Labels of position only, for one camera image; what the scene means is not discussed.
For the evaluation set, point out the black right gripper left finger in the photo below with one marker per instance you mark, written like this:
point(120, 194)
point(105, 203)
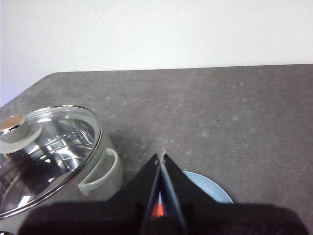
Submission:
point(97, 218)

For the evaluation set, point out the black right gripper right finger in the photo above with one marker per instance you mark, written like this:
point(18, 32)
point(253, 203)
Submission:
point(232, 220)

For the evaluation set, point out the glass lid with green knob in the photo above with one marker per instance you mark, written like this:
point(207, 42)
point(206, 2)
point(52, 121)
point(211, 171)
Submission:
point(49, 147)

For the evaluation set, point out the pale green electric steamer pot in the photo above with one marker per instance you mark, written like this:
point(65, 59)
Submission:
point(113, 186)

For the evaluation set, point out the blue plate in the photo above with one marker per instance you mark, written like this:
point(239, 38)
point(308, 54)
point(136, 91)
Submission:
point(210, 188)

